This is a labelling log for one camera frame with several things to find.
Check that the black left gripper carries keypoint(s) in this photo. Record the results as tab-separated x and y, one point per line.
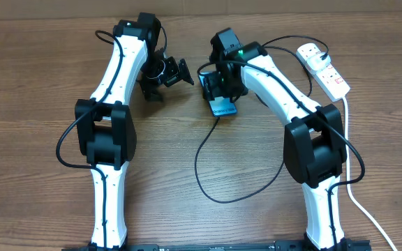
172	72

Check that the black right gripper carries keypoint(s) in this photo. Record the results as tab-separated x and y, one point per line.
214	90

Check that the blue screen smartphone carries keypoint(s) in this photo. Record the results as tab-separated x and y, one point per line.
211	92

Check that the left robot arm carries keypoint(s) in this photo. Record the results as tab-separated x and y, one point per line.
105	128

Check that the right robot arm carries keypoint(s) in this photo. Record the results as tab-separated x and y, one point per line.
313	144

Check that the white charger plug adapter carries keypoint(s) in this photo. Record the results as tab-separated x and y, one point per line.
318	62

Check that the white power strip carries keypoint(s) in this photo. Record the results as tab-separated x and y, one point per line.
329	79

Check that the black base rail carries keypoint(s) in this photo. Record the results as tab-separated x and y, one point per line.
286	245

